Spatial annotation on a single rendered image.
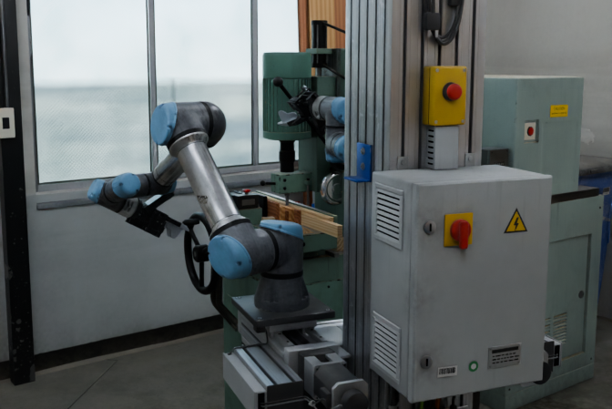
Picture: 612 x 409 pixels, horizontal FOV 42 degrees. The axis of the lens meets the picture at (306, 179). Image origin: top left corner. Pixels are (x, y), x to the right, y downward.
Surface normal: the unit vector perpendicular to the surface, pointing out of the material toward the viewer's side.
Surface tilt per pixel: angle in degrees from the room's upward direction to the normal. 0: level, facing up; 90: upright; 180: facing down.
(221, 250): 96
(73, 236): 90
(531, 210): 90
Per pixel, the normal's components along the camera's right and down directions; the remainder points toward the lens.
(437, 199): 0.37, 0.14
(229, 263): -0.67, 0.20
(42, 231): 0.60, 0.12
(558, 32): -0.80, 0.09
